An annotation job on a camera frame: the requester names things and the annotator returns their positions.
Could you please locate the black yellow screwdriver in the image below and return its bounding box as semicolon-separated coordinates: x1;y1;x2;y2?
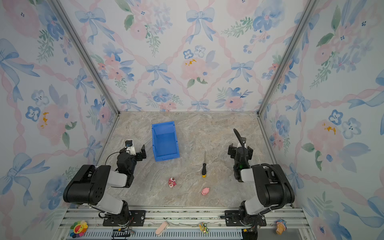
202;152;207;178

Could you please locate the black corrugated cable conduit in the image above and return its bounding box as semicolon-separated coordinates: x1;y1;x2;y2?
233;128;288;211

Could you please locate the right corner aluminium post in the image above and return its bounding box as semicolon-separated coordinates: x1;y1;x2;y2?
257;0;318;118

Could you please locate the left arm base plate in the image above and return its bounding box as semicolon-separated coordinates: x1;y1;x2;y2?
103;210;147;227

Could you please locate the left corner aluminium post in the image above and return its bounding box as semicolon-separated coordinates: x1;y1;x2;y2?
48;0;120;116

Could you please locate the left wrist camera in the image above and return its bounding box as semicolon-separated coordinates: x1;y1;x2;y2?
125;140;134;148

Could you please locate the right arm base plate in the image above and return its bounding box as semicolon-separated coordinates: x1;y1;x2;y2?
220;210;267;228

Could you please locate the pink pig toy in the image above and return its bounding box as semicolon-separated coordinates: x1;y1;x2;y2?
201;188;210;196

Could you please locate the pink oblong toy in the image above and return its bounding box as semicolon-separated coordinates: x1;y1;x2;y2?
155;221;169;236

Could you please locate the red white small toy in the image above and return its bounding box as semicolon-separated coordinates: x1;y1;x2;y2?
168;178;177;188

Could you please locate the blue plastic bin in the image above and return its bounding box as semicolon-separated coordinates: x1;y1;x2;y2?
152;121;180;162

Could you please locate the orange blue figure toy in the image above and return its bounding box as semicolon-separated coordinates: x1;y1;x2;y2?
276;219;287;235

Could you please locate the corner aluminium post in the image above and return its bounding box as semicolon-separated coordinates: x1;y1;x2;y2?
257;0;318;118
48;0;120;116

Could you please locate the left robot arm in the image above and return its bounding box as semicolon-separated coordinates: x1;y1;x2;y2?
63;140;147;227

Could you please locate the aluminium rail base frame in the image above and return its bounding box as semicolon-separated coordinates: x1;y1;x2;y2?
52;205;315;240

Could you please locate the green yellow small toy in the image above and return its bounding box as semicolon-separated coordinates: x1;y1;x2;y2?
199;223;209;234

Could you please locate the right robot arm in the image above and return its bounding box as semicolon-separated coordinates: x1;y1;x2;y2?
223;138;295;226

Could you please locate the rainbow flower toy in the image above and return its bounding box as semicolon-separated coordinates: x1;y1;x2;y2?
69;221;88;239

